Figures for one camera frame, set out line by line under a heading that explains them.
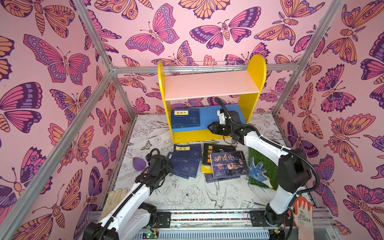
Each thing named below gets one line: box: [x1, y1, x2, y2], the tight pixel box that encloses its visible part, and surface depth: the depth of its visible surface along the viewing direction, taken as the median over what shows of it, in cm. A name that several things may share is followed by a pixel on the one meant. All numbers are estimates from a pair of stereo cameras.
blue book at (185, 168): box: [170, 158, 203, 180], surface depth 91 cm
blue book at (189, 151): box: [172, 143, 203, 160], surface depth 97 cm
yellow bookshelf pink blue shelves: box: [158, 54, 267, 144], surface depth 94 cm
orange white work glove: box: [292, 195, 315, 240], surface depth 73 cm
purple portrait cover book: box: [210, 150, 250, 179], surface depth 89 cm
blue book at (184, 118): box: [171, 108, 201, 129], surface depth 98 cm
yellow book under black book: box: [201, 165, 213, 174], surface depth 90 cm
